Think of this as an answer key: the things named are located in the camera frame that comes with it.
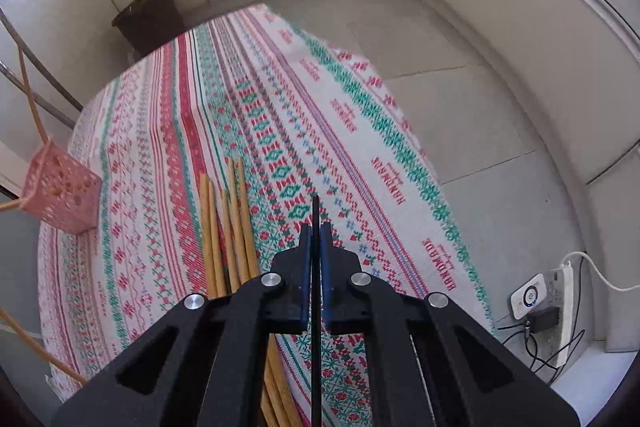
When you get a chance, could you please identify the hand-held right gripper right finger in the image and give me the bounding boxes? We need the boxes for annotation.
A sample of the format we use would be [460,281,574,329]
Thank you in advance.
[319,221,582,427]

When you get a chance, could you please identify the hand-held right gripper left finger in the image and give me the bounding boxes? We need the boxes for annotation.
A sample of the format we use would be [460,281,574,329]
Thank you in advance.
[52,223,315,427]

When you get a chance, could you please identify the black chopstick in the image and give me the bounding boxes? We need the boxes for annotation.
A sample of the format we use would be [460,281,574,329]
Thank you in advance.
[311,194,322,427]

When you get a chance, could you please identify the pink perforated utensil basket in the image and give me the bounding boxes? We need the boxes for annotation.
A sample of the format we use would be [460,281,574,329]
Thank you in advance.
[20,141,103,235]

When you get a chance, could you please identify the patterned red green tablecloth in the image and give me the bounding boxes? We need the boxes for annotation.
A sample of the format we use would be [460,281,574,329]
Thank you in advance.
[37,4,496,427]

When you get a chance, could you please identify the white plug-in device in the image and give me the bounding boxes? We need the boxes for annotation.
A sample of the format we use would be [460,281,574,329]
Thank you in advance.
[509,273,547,321]

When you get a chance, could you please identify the black power adapter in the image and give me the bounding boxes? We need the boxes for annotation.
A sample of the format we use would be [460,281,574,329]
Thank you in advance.
[525,307,560,336]

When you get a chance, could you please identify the white power strip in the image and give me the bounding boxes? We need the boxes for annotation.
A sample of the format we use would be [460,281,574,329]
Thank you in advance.
[542,261,576,369]

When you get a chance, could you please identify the dark brown trash bin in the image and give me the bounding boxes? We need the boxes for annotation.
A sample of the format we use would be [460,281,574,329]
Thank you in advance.
[111,0,187,58]

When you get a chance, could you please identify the black cables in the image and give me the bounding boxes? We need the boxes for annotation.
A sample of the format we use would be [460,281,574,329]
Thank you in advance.
[495,326,587,389]

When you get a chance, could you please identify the white power cable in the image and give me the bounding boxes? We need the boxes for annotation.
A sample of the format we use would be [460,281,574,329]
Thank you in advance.
[565,251,640,294]

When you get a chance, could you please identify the metal rail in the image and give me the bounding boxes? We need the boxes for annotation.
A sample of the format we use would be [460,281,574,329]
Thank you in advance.
[0,9,83,126]

